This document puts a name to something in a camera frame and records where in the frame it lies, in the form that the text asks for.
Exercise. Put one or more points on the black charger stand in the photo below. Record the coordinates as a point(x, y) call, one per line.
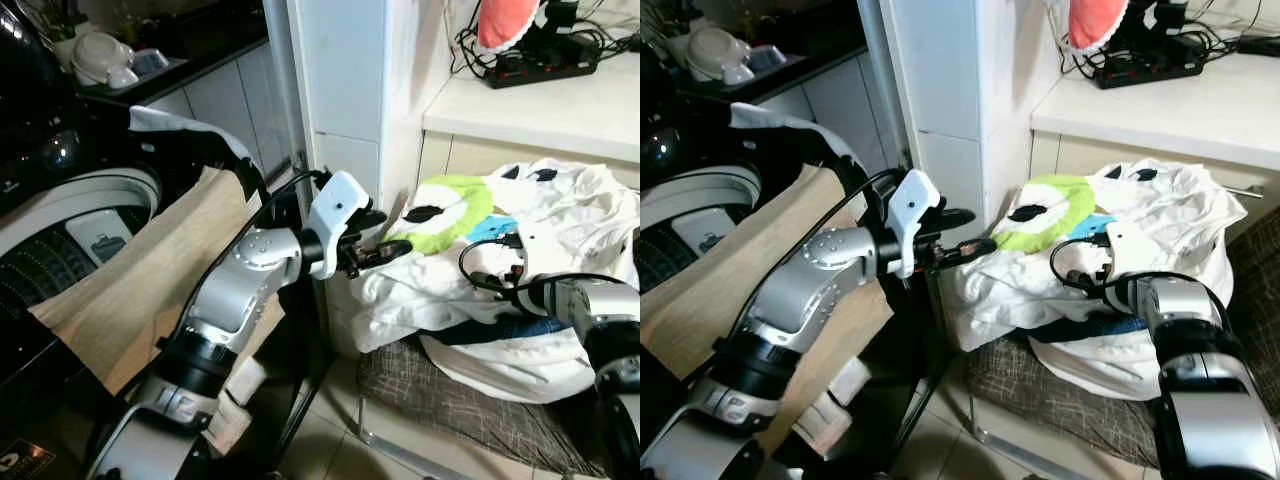
point(560, 30)
point(1165, 25)

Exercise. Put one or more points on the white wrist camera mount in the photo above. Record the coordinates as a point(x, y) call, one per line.
point(912, 205)
point(338, 205)
point(1128, 250)
point(540, 250)

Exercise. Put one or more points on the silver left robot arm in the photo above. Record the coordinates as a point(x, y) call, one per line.
point(235, 290)
point(815, 275)

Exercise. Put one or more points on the tall white cabinet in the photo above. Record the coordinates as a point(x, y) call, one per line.
point(345, 80)
point(940, 80)

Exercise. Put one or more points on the black power strip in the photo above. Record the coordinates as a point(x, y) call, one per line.
point(540, 70)
point(1150, 68)

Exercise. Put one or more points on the pink and white cloth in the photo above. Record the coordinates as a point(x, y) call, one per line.
point(1095, 20)
point(505, 25)

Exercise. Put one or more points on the small grey container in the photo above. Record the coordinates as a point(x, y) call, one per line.
point(768, 57)
point(150, 62)

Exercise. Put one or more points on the white kitchen base cabinet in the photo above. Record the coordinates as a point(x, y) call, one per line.
point(840, 100)
point(230, 110)

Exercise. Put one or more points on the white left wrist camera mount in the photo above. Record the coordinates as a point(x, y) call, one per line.
point(338, 205)
point(912, 205)

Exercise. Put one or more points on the beige cloth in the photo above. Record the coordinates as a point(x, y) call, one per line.
point(150, 270)
point(720, 300)

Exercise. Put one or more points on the dark blue garment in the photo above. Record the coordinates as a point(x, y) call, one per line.
point(500, 330)
point(1080, 330)

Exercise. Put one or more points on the black power adapter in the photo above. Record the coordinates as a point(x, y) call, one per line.
point(1258, 45)

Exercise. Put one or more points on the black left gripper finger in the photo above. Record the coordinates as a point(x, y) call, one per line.
point(392, 251)
point(958, 214)
point(377, 217)
point(975, 249)

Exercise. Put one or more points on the white desk with drawer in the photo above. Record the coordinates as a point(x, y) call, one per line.
point(540, 115)
point(1180, 115)

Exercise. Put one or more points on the chair with grey woven cushion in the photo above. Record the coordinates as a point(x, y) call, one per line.
point(450, 400)
point(1040, 400)

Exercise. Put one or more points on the white shirt with green print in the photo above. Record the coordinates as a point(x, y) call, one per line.
point(580, 220)
point(1170, 210)

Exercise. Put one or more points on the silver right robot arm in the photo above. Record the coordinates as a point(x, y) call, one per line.
point(600, 310)
point(1190, 330)

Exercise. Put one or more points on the white round kitchen appliance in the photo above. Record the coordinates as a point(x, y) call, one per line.
point(715, 50)
point(100, 55)

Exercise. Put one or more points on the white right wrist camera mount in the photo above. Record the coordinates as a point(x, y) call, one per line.
point(1128, 250)
point(540, 250)

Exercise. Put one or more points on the small white cloth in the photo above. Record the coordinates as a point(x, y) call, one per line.
point(175, 122)
point(770, 120)

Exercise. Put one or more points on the black washing machine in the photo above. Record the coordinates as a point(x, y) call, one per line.
point(665, 150)
point(40, 150)

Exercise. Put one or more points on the plain white garment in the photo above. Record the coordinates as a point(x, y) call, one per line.
point(510, 370)
point(1090, 365)

